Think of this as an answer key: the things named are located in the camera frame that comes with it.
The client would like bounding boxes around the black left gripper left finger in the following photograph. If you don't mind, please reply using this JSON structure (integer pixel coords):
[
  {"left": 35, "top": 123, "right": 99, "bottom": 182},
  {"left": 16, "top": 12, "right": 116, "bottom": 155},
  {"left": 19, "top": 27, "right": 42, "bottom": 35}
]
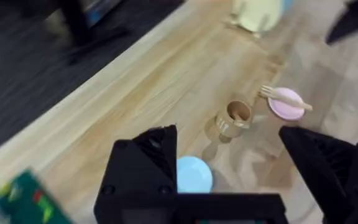
[{"left": 100, "top": 124, "right": 178, "bottom": 197}]

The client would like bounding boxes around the black chair base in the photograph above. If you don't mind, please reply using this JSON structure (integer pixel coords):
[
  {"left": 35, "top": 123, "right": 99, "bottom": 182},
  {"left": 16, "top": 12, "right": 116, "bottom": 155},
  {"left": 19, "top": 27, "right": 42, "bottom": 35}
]
[{"left": 20, "top": 0, "right": 132, "bottom": 67}]

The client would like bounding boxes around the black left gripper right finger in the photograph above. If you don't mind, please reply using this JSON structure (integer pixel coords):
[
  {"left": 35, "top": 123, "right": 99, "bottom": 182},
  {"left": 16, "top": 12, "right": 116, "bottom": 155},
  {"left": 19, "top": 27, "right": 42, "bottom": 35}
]
[{"left": 278, "top": 125, "right": 358, "bottom": 224}]

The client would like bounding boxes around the light blue plate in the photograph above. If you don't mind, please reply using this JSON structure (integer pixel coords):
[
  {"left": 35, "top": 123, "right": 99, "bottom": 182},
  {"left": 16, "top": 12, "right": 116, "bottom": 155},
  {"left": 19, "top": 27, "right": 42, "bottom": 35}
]
[{"left": 176, "top": 156, "right": 214, "bottom": 194}]

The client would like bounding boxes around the green board with toy blocks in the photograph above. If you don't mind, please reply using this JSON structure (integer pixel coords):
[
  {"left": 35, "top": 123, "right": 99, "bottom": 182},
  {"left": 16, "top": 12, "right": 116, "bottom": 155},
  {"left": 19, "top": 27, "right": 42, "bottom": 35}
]
[{"left": 0, "top": 169, "right": 74, "bottom": 224}]

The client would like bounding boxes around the brown cup container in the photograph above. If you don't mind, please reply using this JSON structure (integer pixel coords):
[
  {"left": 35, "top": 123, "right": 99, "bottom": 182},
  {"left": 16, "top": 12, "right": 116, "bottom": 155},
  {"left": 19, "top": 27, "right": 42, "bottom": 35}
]
[{"left": 214, "top": 100, "right": 253, "bottom": 139}]

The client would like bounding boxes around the pale yellow cup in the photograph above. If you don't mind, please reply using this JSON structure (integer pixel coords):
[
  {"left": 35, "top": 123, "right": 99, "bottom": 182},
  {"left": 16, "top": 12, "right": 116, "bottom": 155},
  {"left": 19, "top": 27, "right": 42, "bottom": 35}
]
[{"left": 230, "top": 0, "right": 285, "bottom": 34}]

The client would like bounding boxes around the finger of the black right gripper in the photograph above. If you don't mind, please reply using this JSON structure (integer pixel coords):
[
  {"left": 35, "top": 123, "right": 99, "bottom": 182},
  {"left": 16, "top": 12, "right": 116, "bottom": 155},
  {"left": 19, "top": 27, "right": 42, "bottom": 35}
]
[{"left": 324, "top": 0, "right": 358, "bottom": 46}]

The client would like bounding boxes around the pink plate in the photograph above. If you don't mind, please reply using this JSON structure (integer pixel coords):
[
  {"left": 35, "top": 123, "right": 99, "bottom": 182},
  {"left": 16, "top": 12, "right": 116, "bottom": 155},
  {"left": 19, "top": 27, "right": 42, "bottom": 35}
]
[{"left": 267, "top": 87, "right": 306, "bottom": 121}]

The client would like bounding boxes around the wooden fork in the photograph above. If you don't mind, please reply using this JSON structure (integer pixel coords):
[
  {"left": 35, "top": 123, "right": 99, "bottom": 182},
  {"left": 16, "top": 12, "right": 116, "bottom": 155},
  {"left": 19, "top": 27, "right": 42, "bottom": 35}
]
[{"left": 258, "top": 85, "right": 314, "bottom": 112}]

